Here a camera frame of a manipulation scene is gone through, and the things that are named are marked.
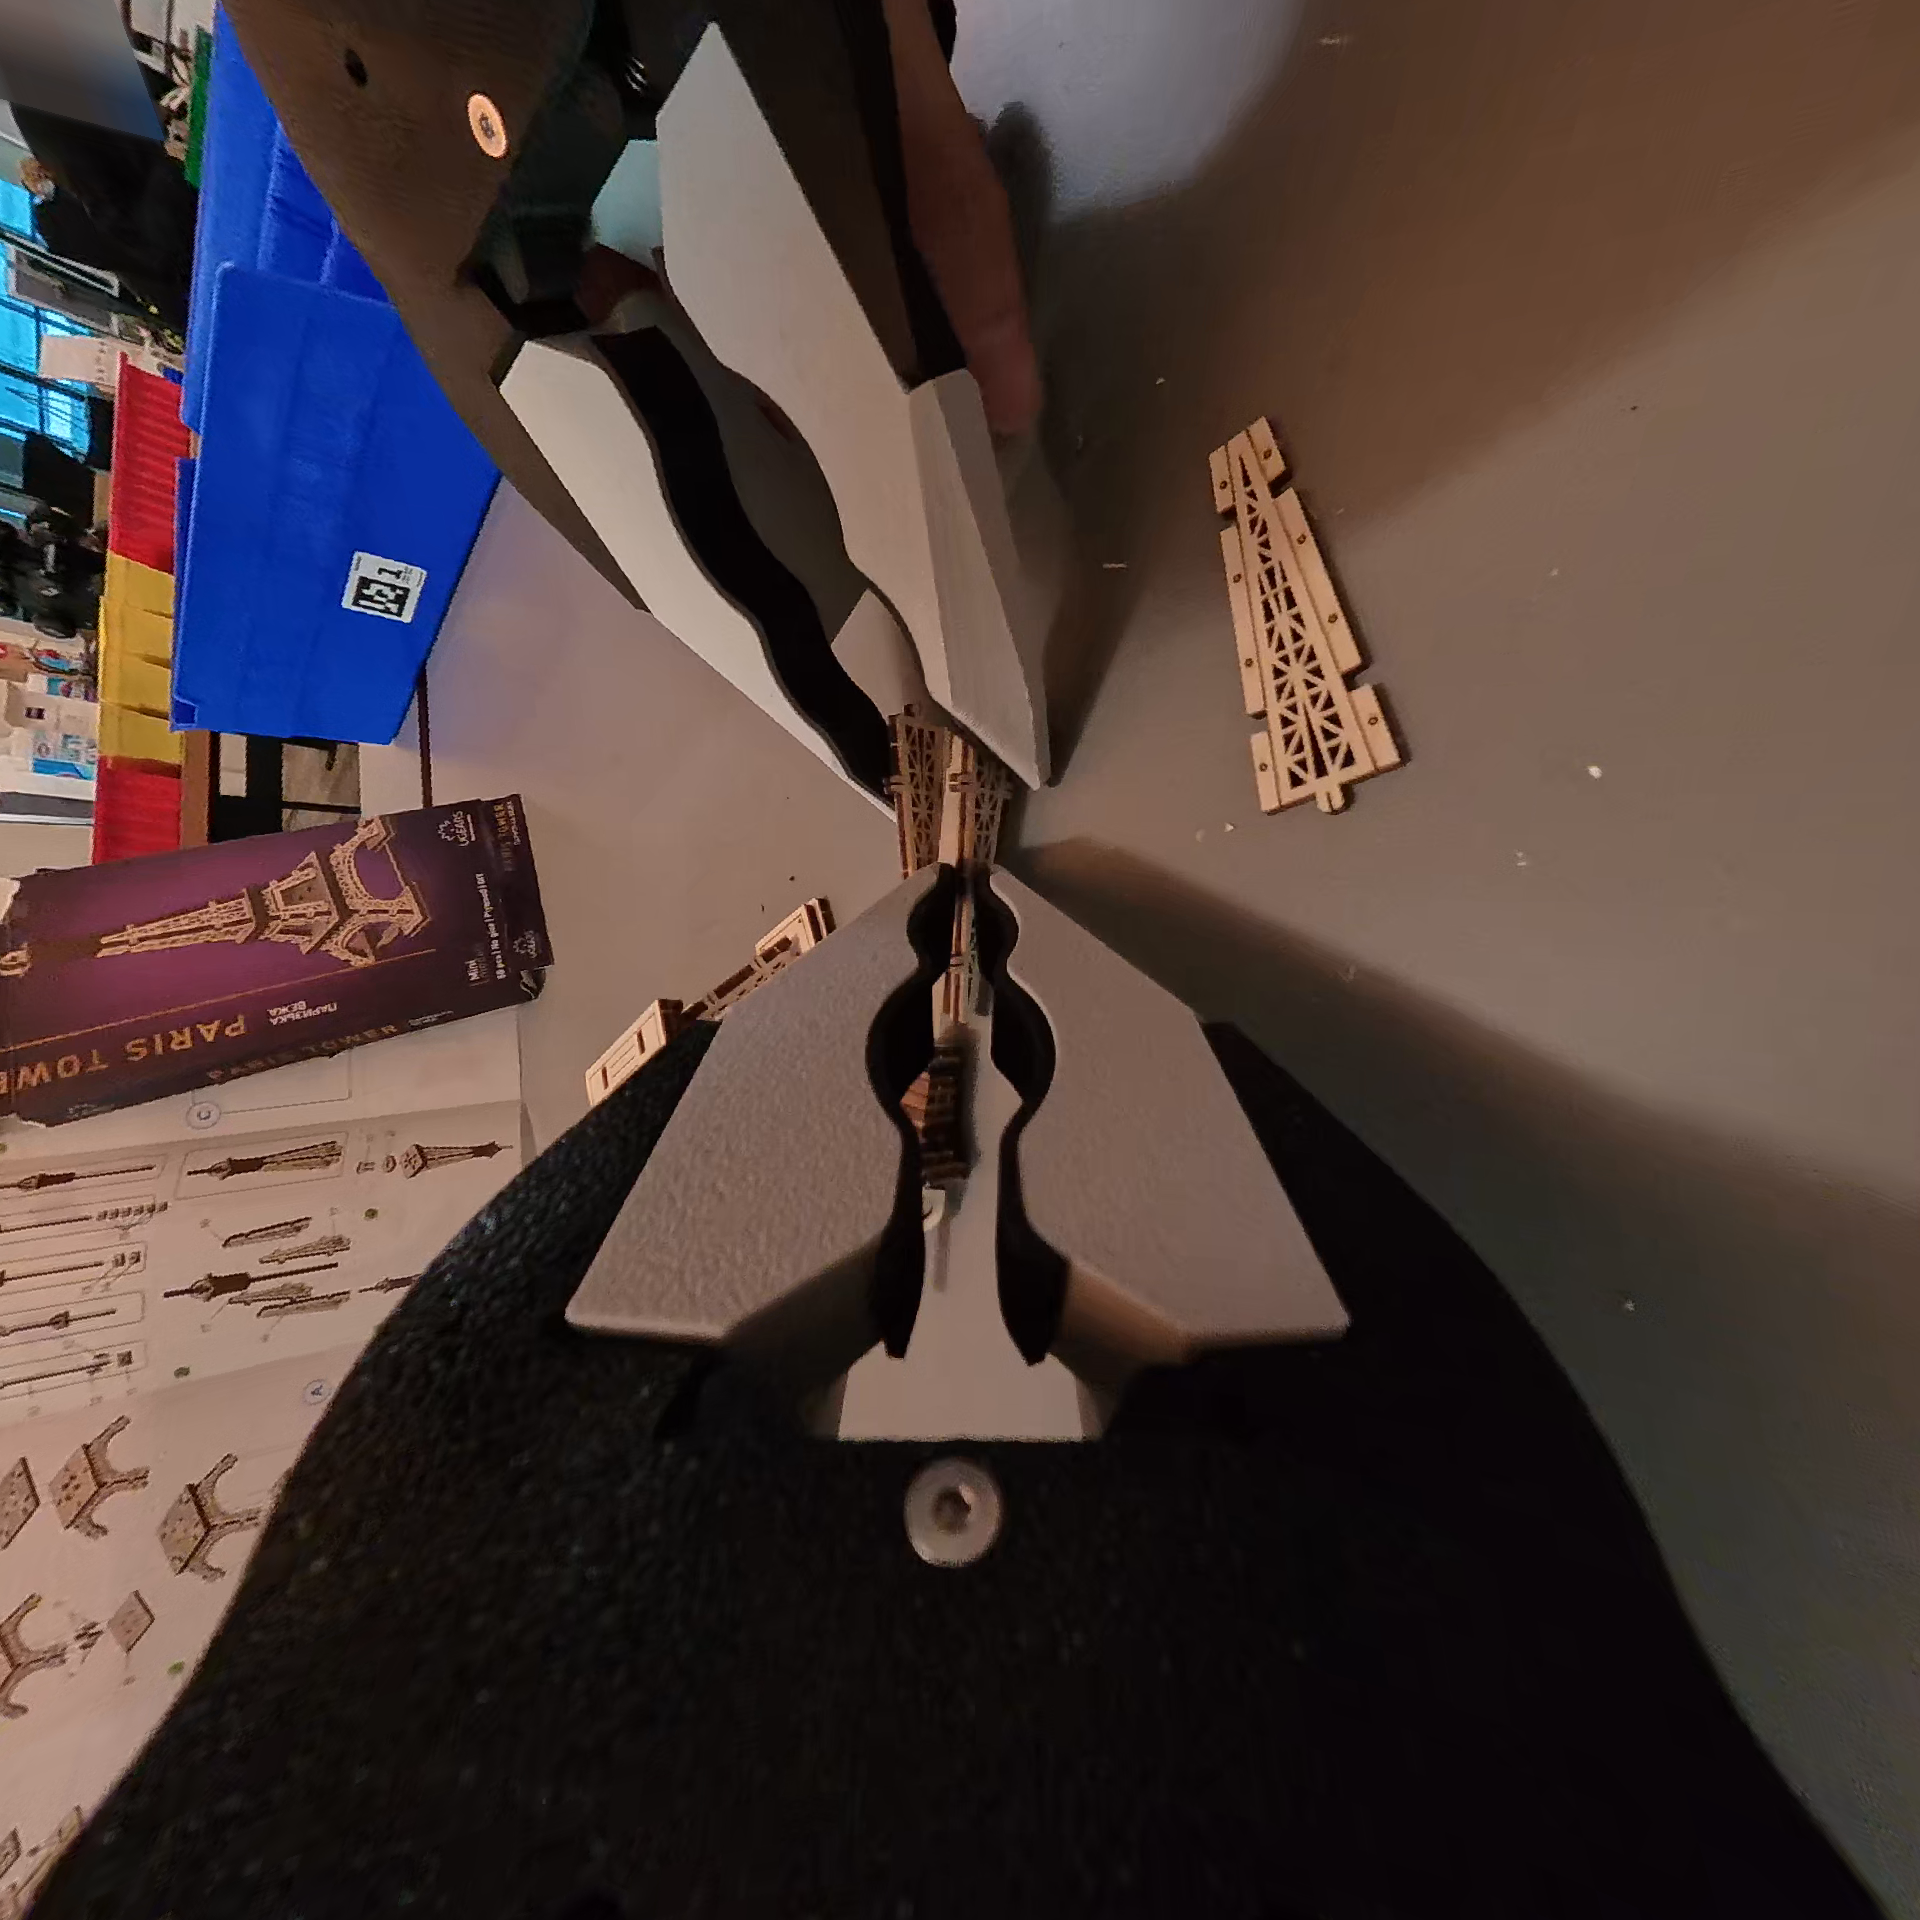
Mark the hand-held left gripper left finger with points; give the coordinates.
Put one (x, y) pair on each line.
(751, 1185)

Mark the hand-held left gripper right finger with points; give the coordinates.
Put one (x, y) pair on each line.
(1172, 1185)

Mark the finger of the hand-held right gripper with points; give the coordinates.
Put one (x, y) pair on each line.
(599, 436)
(780, 254)

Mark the wooden tower section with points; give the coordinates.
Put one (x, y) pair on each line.
(962, 796)

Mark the wooden lattice panel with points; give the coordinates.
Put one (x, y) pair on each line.
(1291, 630)

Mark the grey desk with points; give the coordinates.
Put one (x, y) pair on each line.
(1501, 601)

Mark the person's right hand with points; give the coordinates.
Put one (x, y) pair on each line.
(990, 271)

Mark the blue storage bin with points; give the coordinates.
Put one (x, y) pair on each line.
(271, 135)

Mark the wooden tower base model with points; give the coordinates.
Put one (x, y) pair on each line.
(638, 1050)

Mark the blue plastic bin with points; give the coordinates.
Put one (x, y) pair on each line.
(317, 451)

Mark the red storage bin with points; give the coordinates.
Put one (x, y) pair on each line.
(150, 451)
(138, 810)

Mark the yellow storage bin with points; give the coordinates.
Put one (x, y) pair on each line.
(143, 661)

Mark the paper instruction sheet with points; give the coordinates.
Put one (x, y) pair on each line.
(226, 1201)

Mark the purple puzzle box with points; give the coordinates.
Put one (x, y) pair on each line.
(226, 961)

